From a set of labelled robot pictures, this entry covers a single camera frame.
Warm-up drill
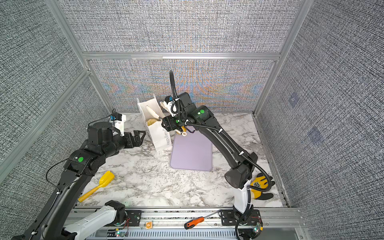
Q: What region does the orange handled screwdriver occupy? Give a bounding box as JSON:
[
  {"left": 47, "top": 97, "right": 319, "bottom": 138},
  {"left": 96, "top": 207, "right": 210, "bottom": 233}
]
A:
[{"left": 184, "top": 211, "right": 219, "bottom": 230}]

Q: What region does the yellow work glove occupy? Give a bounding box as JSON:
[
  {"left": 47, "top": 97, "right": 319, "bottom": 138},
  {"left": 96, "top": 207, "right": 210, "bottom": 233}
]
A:
[{"left": 251, "top": 173, "right": 274, "bottom": 201}]

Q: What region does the croissant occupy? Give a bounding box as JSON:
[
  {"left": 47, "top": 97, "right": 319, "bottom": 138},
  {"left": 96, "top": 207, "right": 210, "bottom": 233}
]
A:
[{"left": 147, "top": 119, "right": 158, "bottom": 127}]

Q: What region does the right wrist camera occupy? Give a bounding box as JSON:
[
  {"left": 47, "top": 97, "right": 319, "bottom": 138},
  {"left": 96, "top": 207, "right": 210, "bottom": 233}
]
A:
[{"left": 161, "top": 96, "right": 178, "bottom": 117}]

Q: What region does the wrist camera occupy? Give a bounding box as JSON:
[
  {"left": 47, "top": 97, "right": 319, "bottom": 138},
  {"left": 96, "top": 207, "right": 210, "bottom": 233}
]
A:
[
  {"left": 161, "top": 96, "right": 178, "bottom": 117},
  {"left": 109, "top": 112, "right": 127, "bottom": 137}
]

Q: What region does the small orange tag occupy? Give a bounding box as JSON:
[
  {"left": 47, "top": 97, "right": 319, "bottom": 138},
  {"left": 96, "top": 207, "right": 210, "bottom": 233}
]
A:
[{"left": 146, "top": 221, "right": 153, "bottom": 230}]

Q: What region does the lavender plastic tray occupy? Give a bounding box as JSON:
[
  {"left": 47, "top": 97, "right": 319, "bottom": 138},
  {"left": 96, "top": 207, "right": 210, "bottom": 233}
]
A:
[{"left": 170, "top": 131, "right": 213, "bottom": 171}]

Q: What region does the yellow plastic scoop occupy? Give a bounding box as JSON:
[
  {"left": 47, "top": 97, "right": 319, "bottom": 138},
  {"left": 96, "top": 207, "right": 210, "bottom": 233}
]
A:
[{"left": 78, "top": 171, "right": 115, "bottom": 203}]

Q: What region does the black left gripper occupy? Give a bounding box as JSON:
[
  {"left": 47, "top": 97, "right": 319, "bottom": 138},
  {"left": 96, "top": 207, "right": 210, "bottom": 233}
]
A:
[{"left": 104, "top": 129, "right": 147, "bottom": 160}]

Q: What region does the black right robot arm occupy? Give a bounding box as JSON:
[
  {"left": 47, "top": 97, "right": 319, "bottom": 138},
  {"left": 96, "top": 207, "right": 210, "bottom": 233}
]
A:
[{"left": 162, "top": 71, "right": 272, "bottom": 224}]

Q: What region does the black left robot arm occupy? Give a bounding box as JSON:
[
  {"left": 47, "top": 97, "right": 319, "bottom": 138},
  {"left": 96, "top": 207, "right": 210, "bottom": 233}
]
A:
[{"left": 13, "top": 121, "right": 146, "bottom": 240}]

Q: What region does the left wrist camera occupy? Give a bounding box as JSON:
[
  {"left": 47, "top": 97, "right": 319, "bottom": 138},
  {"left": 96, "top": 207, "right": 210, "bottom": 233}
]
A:
[{"left": 109, "top": 112, "right": 127, "bottom": 137}]

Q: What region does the white paper gift bag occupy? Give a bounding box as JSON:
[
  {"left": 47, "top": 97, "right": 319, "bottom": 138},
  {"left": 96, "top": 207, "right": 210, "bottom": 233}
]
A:
[{"left": 137, "top": 96, "right": 172, "bottom": 152}]

